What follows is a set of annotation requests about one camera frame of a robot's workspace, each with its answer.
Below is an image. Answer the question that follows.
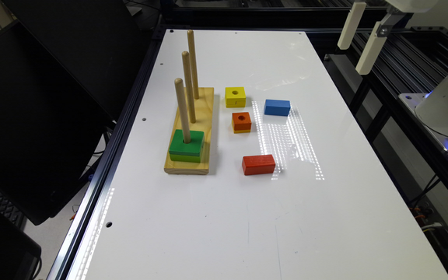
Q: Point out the rear wooden peg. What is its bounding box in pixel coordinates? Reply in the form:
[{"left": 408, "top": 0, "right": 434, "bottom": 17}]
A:
[{"left": 187, "top": 30, "right": 199, "bottom": 100}]

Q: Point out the front wooden peg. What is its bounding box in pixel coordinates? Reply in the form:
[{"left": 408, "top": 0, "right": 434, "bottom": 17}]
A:
[{"left": 174, "top": 78, "right": 191, "bottom": 144}]

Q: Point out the black aluminium table frame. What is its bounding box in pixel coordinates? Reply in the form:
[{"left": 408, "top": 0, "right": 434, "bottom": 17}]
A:
[{"left": 48, "top": 1, "right": 448, "bottom": 279}]

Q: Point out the large black monitor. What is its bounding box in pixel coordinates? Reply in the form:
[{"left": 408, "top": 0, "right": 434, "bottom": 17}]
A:
[{"left": 0, "top": 21, "right": 110, "bottom": 225}]

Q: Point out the light green block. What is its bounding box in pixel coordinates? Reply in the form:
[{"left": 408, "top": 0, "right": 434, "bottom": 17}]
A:
[{"left": 169, "top": 149, "right": 203, "bottom": 163}]

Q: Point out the wooden peg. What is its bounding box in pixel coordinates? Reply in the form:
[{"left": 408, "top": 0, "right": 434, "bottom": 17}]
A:
[
  {"left": 174, "top": 78, "right": 191, "bottom": 144},
  {"left": 187, "top": 30, "right": 199, "bottom": 100},
  {"left": 181, "top": 51, "right": 196, "bottom": 124}
]

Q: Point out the dark green block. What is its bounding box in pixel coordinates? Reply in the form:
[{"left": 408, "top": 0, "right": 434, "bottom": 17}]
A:
[{"left": 169, "top": 129, "right": 205, "bottom": 156}]

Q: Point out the black rear panel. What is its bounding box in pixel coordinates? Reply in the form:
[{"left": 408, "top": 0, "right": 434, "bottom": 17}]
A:
[{"left": 3, "top": 0, "right": 149, "bottom": 120}]

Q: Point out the wooden peg base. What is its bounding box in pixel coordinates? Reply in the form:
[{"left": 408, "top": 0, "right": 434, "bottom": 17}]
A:
[{"left": 164, "top": 87, "right": 214, "bottom": 175}]

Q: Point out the red rectangular block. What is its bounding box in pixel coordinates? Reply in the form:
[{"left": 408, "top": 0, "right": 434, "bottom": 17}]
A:
[{"left": 242, "top": 155, "right": 275, "bottom": 176}]

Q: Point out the yellow block under orange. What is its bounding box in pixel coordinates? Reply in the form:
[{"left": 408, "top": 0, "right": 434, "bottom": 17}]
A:
[{"left": 233, "top": 129, "right": 251, "bottom": 134}]

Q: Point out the orange block with hole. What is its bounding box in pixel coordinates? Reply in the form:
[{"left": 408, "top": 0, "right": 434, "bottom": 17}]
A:
[{"left": 232, "top": 112, "right": 252, "bottom": 130}]

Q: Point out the middle wooden peg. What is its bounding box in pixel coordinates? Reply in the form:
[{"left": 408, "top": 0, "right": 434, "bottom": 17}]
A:
[{"left": 181, "top": 51, "right": 196, "bottom": 124}]

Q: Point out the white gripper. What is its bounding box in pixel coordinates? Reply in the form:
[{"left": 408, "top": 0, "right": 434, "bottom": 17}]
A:
[{"left": 337, "top": 0, "right": 438, "bottom": 75}]

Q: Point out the blue rectangular block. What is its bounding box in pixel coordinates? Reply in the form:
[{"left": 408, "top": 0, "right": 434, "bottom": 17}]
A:
[{"left": 264, "top": 100, "right": 291, "bottom": 117}]

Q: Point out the yellow block with hole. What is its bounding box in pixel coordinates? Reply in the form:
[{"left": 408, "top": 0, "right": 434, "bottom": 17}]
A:
[{"left": 225, "top": 87, "right": 247, "bottom": 108}]

